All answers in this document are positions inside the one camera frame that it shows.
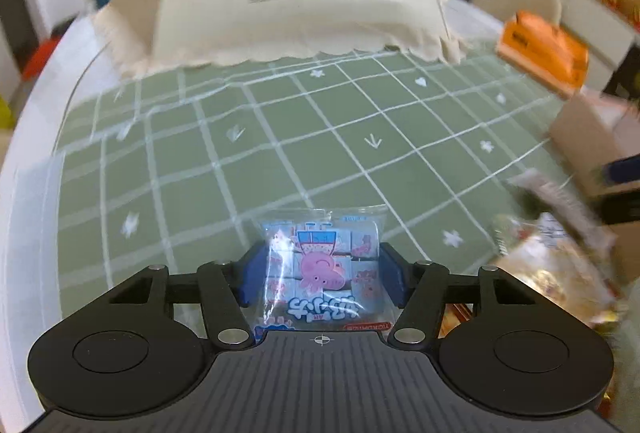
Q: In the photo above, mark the clear blue cartoon snack packet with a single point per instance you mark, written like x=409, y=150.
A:
x=315, y=263

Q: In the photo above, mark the yellow snack packet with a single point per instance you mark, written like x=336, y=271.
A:
x=550, y=273

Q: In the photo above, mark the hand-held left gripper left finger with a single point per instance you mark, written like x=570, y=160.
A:
x=252, y=275

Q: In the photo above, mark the orange box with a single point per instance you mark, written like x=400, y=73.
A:
x=545, y=48

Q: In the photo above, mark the shiny striped snack packet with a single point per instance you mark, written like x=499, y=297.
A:
x=560, y=203

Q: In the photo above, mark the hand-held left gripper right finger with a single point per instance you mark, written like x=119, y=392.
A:
x=392, y=275

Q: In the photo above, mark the green checked tablecloth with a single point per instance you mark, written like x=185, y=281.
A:
x=300, y=138

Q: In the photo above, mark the pink cardboard box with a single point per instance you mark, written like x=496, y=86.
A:
x=580, y=133

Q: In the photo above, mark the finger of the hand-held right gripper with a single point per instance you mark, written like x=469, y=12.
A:
x=625, y=208

